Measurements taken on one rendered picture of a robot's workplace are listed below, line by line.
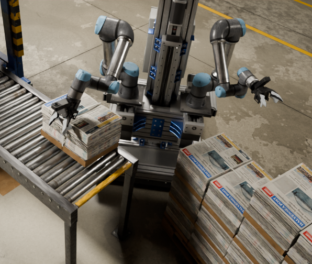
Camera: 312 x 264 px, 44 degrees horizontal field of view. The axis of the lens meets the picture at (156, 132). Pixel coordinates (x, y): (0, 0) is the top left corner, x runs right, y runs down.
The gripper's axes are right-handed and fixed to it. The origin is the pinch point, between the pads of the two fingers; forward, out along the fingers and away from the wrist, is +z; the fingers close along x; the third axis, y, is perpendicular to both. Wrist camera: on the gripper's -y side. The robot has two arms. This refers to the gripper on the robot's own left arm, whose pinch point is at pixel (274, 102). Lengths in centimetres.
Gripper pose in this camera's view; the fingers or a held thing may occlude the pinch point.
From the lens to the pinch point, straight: 234.2
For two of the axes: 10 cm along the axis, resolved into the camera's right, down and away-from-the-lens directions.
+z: 3.8, 6.6, -6.5
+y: -0.1, 7.0, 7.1
